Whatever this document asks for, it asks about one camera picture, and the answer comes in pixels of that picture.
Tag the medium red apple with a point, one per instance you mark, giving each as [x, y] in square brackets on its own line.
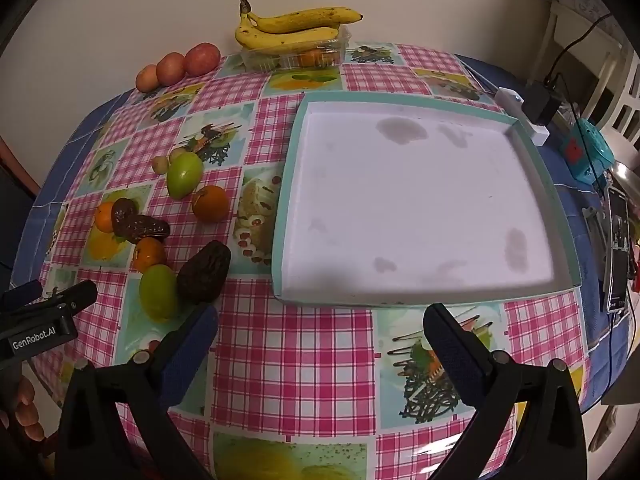
[171, 69]

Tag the brown wooden furniture edge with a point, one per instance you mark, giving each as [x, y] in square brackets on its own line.
[17, 170]

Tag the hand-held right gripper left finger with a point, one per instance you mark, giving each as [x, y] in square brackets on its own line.
[192, 345]

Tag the pink checkered printed tablecloth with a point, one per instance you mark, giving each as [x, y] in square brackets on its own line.
[300, 360]

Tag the small round brown avocado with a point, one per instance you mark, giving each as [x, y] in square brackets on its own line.
[121, 215]

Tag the large brown wrinkled avocado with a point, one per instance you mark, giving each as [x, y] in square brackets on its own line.
[205, 272]

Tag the grey phone stand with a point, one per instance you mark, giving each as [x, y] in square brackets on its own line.
[595, 230]

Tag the green mango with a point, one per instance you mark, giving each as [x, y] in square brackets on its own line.
[159, 292]
[185, 175]

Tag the pear-shaped brown avocado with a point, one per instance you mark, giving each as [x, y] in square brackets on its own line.
[150, 228]

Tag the long yellow banana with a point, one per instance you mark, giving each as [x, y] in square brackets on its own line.
[310, 17]

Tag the person's left hand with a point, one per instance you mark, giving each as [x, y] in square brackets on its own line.
[25, 410]

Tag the white power strip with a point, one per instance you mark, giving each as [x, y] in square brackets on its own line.
[535, 132]

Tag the black power adapter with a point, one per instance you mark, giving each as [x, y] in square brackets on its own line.
[540, 102]

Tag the orange tangerine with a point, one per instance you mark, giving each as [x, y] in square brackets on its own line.
[210, 203]
[311, 58]
[104, 216]
[148, 255]

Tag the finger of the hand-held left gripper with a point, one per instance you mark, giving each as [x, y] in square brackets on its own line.
[20, 294]
[80, 294]

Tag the small orange-red apple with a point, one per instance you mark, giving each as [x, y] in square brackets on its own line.
[147, 78]

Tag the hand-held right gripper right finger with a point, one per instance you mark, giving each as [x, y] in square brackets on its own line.
[452, 355]

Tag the large red apple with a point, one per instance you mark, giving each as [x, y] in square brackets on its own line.
[202, 59]

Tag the black smartphone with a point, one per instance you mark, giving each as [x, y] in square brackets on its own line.
[617, 260]

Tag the short yellow banana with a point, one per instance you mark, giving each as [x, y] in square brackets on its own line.
[285, 39]

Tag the small tan longan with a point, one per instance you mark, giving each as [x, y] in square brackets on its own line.
[161, 164]
[177, 154]

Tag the metal bowl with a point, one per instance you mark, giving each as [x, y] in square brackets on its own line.
[627, 172]

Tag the teal toy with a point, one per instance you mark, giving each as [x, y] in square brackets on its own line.
[592, 147]

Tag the clear plastic container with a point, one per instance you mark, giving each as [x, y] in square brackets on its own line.
[260, 60]

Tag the white wooden chair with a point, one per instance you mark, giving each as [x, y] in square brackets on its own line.
[550, 25]

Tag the white tray with teal rim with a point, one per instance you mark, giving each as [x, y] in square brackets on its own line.
[410, 200]

